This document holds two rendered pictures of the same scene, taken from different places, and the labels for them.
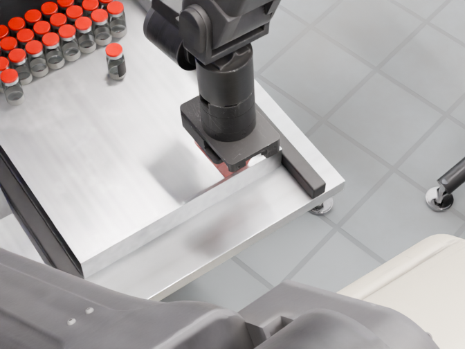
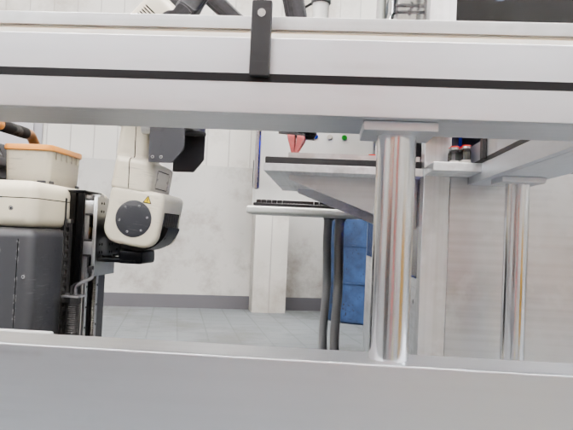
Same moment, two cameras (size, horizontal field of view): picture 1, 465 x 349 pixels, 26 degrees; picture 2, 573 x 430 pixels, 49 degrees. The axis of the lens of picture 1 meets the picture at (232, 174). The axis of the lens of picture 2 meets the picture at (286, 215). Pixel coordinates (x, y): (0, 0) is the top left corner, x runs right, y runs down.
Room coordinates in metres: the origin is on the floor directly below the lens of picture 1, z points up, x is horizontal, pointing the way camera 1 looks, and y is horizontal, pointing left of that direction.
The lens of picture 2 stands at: (1.66, -1.33, 0.70)
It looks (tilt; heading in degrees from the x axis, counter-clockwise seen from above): 2 degrees up; 128
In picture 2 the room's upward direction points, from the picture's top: 3 degrees clockwise
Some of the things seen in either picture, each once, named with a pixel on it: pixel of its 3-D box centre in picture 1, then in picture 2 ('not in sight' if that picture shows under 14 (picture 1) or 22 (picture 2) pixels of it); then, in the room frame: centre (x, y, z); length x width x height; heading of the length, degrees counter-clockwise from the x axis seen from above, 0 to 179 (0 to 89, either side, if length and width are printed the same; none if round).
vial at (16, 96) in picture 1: (12, 87); not in sight; (0.74, 0.26, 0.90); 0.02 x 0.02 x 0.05
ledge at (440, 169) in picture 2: not in sight; (458, 170); (1.06, 0.07, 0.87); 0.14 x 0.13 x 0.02; 34
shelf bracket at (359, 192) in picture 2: not in sight; (351, 201); (0.76, 0.08, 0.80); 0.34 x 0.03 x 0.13; 34
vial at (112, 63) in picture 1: (115, 61); not in sight; (0.78, 0.14, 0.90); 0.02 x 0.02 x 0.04
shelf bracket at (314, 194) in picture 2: not in sight; (345, 210); (0.48, 0.50, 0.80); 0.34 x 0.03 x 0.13; 34
